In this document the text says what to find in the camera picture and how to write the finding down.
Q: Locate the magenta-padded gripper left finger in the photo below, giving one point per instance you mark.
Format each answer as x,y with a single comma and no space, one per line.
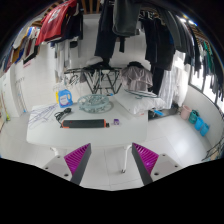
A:
75,159

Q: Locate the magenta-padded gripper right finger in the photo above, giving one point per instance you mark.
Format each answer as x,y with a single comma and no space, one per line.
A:
148,159

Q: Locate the purple charger block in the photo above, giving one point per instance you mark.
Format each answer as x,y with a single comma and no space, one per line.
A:
116,122

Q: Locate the white table leg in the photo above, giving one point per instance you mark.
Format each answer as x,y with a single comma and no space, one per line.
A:
125,160
55,151

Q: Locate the black power strip orange ends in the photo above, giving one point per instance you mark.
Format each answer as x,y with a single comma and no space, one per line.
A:
83,123

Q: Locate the blue brush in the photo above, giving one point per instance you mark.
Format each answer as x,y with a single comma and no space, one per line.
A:
159,112

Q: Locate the white pillow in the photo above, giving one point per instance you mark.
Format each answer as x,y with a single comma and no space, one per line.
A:
138,105

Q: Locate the pale green round clip hanger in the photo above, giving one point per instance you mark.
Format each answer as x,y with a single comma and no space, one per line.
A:
94,103

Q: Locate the pink bucket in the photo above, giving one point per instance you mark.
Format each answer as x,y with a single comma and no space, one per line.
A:
185,112

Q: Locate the blue detergent bottle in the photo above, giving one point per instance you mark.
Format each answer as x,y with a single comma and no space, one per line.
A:
65,99

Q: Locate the grey garment on rack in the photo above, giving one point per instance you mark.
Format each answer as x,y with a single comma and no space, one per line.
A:
136,78

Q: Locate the black folding drying rack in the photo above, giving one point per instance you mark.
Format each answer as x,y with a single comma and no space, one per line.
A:
100,80

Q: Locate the window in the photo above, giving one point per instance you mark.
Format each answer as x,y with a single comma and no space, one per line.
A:
205,88

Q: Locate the white and black laundry pile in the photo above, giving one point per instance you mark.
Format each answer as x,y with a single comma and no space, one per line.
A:
98,63

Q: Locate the white hanging clothes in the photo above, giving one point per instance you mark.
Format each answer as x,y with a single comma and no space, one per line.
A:
63,60

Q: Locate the clothes hanging by window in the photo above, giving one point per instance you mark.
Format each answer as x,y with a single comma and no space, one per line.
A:
208,60

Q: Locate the dark hanging clothes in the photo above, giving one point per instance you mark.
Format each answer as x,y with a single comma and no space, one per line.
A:
160,43

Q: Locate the row of colourful hanging clothes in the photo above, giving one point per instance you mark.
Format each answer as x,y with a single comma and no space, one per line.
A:
18,50

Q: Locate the red hanging shirt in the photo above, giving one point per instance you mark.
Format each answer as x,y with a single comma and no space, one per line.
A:
56,20

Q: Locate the ceiling light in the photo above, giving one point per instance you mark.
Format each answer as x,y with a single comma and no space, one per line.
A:
188,21

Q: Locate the pink wall sign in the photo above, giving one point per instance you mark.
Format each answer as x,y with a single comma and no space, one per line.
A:
27,64

